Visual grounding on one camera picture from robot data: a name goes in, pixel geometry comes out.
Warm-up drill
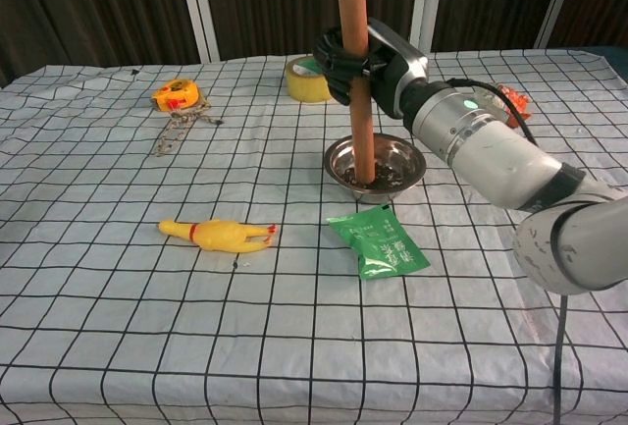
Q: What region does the white black checked tablecloth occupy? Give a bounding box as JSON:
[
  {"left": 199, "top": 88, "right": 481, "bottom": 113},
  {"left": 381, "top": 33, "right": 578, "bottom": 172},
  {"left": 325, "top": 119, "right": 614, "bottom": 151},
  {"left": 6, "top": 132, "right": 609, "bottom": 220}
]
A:
[{"left": 0, "top": 45, "right": 628, "bottom": 425}]

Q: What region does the crumpled orange white wrapper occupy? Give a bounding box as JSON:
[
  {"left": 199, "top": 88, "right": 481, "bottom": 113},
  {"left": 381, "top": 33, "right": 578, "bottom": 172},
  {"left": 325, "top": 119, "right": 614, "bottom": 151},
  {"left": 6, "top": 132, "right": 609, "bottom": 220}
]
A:
[{"left": 478, "top": 81, "right": 533, "bottom": 128}]

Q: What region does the dark folding room divider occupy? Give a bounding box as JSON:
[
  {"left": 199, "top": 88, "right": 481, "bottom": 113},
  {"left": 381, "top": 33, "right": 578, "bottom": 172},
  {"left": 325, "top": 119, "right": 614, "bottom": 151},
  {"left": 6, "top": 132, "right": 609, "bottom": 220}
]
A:
[{"left": 0, "top": 0, "right": 628, "bottom": 88}]

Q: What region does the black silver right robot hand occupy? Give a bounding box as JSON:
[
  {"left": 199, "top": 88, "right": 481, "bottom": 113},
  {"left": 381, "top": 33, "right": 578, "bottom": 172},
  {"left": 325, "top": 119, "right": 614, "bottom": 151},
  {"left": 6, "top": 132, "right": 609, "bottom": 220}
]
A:
[{"left": 312, "top": 17, "right": 430, "bottom": 121}]

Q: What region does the green foil packet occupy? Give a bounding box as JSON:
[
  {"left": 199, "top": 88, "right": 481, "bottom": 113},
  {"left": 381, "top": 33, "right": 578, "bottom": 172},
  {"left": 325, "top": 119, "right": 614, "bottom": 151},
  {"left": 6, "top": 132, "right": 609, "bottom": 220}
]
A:
[{"left": 326, "top": 202, "right": 432, "bottom": 282}]

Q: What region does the round metal bowl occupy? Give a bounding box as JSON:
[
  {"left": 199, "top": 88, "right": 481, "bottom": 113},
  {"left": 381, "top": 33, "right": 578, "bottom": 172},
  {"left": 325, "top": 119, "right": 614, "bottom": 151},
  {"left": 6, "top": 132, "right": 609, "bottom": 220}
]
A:
[{"left": 322, "top": 133, "right": 428, "bottom": 203}]

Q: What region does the brown wooden stick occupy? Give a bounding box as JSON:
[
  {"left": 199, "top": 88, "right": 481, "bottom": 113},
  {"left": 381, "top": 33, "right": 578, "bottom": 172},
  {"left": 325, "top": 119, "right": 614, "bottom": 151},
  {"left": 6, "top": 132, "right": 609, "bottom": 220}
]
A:
[{"left": 337, "top": 0, "right": 379, "bottom": 186}]

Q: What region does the yellow packing tape roll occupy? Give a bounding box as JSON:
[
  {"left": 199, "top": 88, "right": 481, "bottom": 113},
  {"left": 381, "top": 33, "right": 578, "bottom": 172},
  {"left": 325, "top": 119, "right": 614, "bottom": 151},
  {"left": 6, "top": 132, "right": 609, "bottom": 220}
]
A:
[{"left": 285, "top": 55, "right": 336, "bottom": 103}]

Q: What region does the yellow tape measure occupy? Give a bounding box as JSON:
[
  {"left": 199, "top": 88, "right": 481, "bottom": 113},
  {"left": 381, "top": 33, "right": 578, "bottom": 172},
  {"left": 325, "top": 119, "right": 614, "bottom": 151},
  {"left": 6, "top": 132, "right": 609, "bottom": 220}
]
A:
[{"left": 150, "top": 78, "right": 200, "bottom": 114}]

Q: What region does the yellow rubber chicken toy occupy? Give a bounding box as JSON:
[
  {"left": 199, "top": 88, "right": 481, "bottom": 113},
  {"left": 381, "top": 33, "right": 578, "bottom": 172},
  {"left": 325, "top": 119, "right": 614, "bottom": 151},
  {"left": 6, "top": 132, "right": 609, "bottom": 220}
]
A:
[{"left": 157, "top": 217, "right": 278, "bottom": 253}]

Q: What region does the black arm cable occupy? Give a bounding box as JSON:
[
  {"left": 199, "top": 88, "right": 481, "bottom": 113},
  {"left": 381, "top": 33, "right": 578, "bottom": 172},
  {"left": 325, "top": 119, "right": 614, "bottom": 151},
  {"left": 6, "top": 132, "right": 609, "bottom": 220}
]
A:
[{"left": 443, "top": 78, "right": 571, "bottom": 425}]

